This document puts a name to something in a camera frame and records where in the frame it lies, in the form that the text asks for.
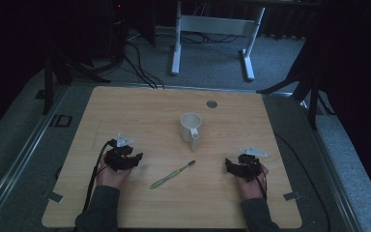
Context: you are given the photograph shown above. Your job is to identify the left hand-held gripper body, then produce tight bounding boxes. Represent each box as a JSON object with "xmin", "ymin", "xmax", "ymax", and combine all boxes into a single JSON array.
[{"xmin": 103, "ymin": 132, "xmax": 137, "ymax": 172}]

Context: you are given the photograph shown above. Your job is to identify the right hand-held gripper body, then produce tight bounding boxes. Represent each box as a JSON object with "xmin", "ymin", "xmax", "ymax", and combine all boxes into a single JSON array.
[{"xmin": 233, "ymin": 145, "xmax": 269, "ymax": 184}]

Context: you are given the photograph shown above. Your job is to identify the green toothbrush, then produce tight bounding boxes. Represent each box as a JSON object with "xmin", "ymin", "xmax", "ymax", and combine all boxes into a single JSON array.
[{"xmin": 149, "ymin": 159, "xmax": 197, "ymax": 190}]

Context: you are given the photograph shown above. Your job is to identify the white cup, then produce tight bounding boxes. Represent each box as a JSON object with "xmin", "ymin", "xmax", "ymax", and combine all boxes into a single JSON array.
[{"xmin": 180, "ymin": 111, "xmax": 203, "ymax": 144}]

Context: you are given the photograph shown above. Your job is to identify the person's left hand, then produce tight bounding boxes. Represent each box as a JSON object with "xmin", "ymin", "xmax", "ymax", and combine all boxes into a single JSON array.
[{"xmin": 95, "ymin": 159, "xmax": 133, "ymax": 189}]

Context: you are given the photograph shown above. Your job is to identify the person's right hand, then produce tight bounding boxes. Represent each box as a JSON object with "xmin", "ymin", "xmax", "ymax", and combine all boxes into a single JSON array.
[{"xmin": 236, "ymin": 163, "xmax": 270, "ymax": 201}]

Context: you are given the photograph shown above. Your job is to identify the grey tape strip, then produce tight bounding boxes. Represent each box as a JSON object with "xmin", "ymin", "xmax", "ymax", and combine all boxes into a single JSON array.
[
  {"xmin": 45, "ymin": 190, "xmax": 65, "ymax": 204},
  {"xmin": 282, "ymin": 190, "xmax": 302, "ymax": 202}
]

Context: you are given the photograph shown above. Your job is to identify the black metal stand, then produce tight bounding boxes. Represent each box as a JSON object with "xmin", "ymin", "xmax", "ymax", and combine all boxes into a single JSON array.
[
  {"xmin": 256, "ymin": 47, "xmax": 336, "ymax": 131},
  {"xmin": 42, "ymin": 42, "xmax": 112, "ymax": 116}
]

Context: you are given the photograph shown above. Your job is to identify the dark computer tower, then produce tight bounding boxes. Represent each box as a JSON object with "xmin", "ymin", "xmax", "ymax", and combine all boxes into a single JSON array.
[{"xmin": 107, "ymin": 0, "xmax": 130, "ymax": 62}]

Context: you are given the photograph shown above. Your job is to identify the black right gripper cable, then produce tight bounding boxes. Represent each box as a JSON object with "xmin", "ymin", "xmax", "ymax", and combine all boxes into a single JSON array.
[{"xmin": 246, "ymin": 159, "xmax": 269, "ymax": 201}]

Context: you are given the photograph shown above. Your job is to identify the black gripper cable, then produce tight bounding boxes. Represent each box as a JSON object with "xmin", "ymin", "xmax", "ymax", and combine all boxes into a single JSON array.
[
  {"xmin": 82, "ymin": 138, "xmax": 118, "ymax": 215},
  {"xmin": 246, "ymin": 159, "xmax": 269, "ymax": 201}
]

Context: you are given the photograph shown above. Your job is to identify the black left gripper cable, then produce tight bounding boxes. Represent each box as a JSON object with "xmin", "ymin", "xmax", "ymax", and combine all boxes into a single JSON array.
[{"xmin": 82, "ymin": 138, "xmax": 118, "ymax": 215}]

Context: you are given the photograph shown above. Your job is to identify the long black floor cable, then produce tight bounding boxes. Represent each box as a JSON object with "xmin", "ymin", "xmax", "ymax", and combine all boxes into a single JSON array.
[{"xmin": 273, "ymin": 132, "xmax": 332, "ymax": 232}]

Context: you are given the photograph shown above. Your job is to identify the black rectangular floor bracket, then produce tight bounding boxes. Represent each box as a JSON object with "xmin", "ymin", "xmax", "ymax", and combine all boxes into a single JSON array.
[{"xmin": 48, "ymin": 114, "xmax": 73, "ymax": 129}]

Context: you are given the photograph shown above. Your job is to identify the black floor cables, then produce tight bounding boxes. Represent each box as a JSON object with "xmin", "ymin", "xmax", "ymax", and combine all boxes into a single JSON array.
[{"xmin": 122, "ymin": 30, "xmax": 241, "ymax": 90}]

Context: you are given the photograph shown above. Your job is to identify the white desk frame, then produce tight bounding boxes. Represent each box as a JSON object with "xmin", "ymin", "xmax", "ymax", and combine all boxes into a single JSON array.
[{"xmin": 170, "ymin": 0, "xmax": 267, "ymax": 82}]

